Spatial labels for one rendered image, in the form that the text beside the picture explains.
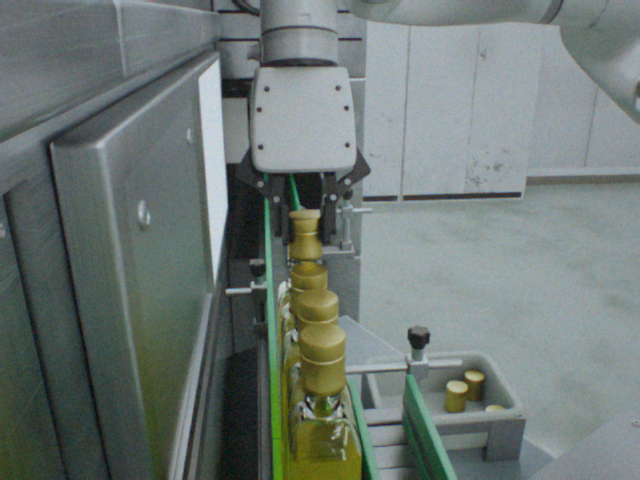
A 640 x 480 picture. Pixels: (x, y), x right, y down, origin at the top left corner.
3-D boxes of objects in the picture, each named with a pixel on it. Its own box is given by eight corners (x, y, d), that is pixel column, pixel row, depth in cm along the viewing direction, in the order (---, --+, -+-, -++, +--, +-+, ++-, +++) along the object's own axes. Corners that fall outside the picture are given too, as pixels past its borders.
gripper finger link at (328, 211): (321, 176, 55) (323, 244, 55) (354, 175, 55) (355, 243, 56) (319, 176, 58) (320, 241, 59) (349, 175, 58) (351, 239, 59)
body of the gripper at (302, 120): (245, 49, 51) (250, 173, 52) (357, 48, 51) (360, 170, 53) (248, 65, 58) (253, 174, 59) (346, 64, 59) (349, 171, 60)
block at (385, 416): (345, 446, 79) (346, 406, 77) (410, 441, 80) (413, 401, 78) (348, 464, 76) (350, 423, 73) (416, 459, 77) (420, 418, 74)
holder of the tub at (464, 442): (329, 402, 99) (330, 365, 96) (480, 392, 101) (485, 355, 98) (343, 474, 83) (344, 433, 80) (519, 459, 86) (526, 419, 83)
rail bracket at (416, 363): (332, 407, 77) (333, 328, 72) (452, 399, 78) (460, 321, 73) (335, 422, 74) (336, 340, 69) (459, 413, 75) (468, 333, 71)
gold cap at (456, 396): (461, 400, 96) (463, 379, 94) (468, 413, 93) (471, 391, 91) (441, 401, 96) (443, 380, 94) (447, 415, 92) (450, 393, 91)
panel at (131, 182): (215, 212, 124) (204, 51, 112) (229, 211, 125) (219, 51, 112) (132, 594, 41) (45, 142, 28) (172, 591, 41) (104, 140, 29)
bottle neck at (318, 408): (302, 398, 45) (301, 347, 43) (338, 395, 45) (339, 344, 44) (305, 422, 42) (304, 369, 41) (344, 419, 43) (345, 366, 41)
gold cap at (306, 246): (287, 248, 59) (286, 209, 58) (320, 247, 60) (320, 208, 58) (288, 262, 56) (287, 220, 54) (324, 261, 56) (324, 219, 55)
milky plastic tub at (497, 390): (359, 397, 99) (360, 356, 96) (481, 389, 101) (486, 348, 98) (378, 469, 83) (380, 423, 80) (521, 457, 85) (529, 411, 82)
